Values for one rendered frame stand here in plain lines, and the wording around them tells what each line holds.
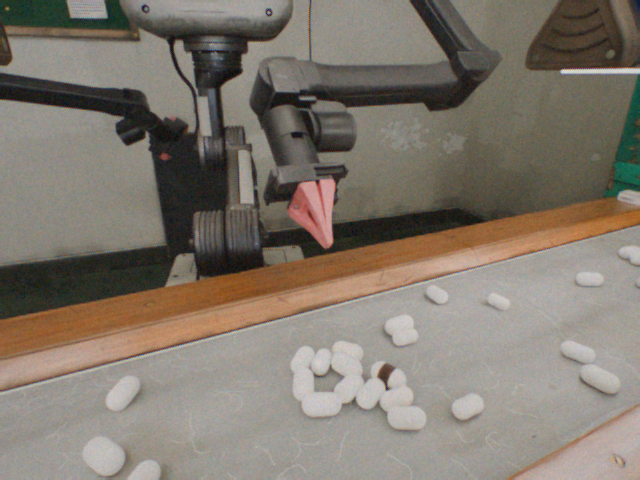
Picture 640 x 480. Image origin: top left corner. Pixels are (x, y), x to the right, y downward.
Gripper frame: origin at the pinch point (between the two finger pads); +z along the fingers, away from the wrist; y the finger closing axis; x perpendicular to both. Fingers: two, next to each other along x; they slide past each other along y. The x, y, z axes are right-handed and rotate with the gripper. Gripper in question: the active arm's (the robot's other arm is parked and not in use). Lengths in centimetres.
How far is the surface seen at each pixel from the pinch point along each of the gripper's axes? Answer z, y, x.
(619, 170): -11, 89, 13
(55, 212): -122, -60, 169
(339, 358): 13.7, -3.3, 0.4
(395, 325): 11.7, 5.8, 2.2
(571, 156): -61, 191, 76
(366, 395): 18.2, -3.4, -3.2
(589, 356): 22.1, 21.7, -6.5
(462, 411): 22.2, 3.7, -6.2
